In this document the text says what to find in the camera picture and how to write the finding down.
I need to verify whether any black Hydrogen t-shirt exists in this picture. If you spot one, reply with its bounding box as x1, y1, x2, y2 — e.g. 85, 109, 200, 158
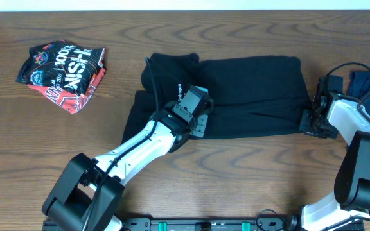
122, 53, 312, 142

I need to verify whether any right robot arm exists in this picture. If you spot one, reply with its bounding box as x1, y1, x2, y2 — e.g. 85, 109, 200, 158
291, 75, 370, 230

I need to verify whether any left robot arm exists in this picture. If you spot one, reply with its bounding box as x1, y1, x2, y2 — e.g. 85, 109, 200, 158
42, 85, 213, 230

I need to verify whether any folded red printed shirt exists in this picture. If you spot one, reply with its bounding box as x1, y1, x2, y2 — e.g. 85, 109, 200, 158
27, 68, 106, 114

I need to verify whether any folded black printed shirt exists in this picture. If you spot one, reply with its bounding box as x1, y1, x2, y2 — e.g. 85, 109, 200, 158
16, 40, 105, 95

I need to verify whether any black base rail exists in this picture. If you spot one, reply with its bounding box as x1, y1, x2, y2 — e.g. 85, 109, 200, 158
116, 212, 301, 231

